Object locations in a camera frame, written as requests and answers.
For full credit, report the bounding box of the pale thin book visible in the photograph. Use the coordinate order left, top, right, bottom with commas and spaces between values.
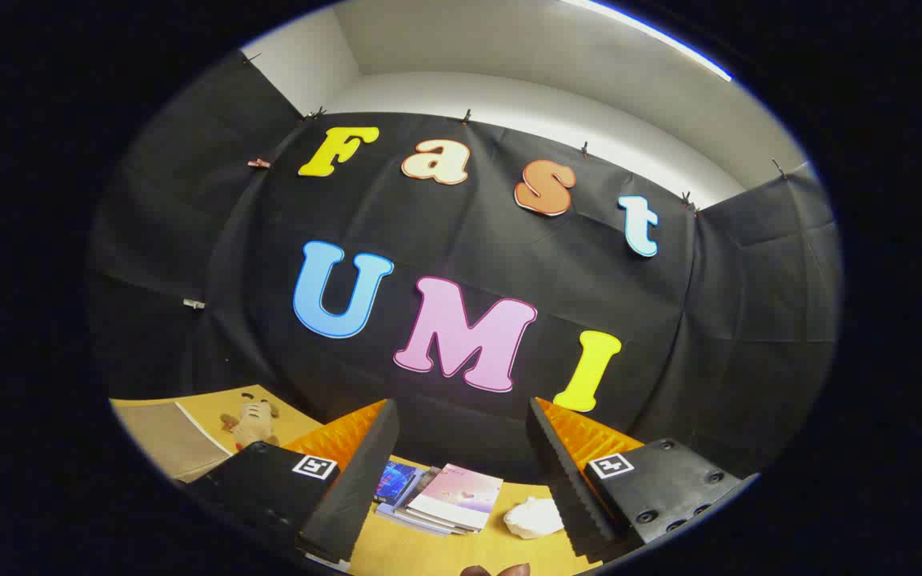
375, 498, 455, 537

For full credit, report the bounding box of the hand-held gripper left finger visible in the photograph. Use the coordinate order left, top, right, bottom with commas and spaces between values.
181, 398, 400, 570

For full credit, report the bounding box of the tan plush toy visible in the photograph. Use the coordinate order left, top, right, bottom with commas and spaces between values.
219, 392, 282, 449

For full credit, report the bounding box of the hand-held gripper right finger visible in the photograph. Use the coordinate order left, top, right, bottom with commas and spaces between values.
527, 397, 760, 565

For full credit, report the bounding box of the pink cover book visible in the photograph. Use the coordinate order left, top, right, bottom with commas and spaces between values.
407, 462, 504, 531

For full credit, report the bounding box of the beige fabric storage box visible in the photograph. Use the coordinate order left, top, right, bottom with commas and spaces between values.
111, 398, 231, 483

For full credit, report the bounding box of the blue cover book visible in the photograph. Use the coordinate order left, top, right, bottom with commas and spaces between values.
373, 460, 422, 506

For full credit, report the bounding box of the row of black clips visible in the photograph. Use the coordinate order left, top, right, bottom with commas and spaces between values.
241, 52, 788, 217

